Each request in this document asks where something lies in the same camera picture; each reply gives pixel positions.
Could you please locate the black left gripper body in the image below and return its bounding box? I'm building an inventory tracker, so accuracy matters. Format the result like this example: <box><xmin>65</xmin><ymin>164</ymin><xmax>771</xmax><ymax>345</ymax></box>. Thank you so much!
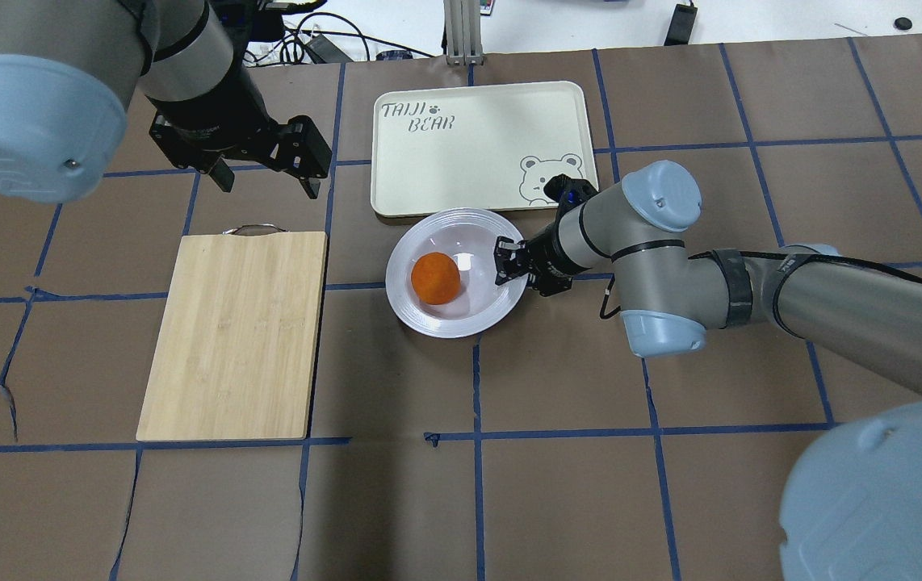
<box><xmin>148</xmin><ymin>73</ymin><xmax>278</xmax><ymax>173</ymax></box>

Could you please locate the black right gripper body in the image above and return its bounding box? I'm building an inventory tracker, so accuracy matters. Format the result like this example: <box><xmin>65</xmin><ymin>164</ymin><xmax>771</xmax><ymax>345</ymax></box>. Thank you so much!
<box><xmin>513</xmin><ymin>227</ymin><xmax>575</xmax><ymax>297</ymax></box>

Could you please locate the white round plate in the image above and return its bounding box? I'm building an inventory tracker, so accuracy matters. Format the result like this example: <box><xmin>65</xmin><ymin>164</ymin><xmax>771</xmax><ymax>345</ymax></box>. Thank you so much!
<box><xmin>386</xmin><ymin>208</ymin><xmax>529</xmax><ymax>339</ymax></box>

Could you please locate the orange fruit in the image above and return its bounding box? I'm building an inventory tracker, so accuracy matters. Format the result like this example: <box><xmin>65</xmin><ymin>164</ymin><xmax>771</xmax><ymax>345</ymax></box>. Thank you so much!
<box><xmin>410</xmin><ymin>253</ymin><xmax>461</xmax><ymax>305</ymax></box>

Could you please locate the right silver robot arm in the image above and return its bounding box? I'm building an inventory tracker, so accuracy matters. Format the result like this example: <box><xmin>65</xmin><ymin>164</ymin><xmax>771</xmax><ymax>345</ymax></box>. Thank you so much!
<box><xmin>494</xmin><ymin>161</ymin><xmax>922</xmax><ymax>580</ymax></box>

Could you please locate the cream bear tray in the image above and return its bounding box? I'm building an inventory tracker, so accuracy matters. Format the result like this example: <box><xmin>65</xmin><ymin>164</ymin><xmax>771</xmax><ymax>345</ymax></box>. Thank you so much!
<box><xmin>370</xmin><ymin>81</ymin><xmax>598</xmax><ymax>218</ymax></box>

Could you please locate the light wooden cutting board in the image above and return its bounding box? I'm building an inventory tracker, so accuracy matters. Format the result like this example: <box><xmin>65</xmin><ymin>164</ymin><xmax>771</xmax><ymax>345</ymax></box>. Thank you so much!
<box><xmin>136</xmin><ymin>231</ymin><xmax>328</xmax><ymax>444</ymax></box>

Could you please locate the black power adapter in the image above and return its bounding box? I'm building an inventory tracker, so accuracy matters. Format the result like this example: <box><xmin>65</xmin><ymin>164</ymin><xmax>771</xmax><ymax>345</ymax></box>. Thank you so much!
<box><xmin>663</xmin><ymin>1</ymin><xmax>698</xmax><ymax>47</ymax></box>

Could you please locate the aluminium frame post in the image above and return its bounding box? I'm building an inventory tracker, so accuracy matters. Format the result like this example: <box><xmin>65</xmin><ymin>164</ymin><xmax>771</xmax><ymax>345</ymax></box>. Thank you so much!
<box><xmin>443</xmin><ymin>0</ymin><xmax>484</xmax><ymax>66</ymax></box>

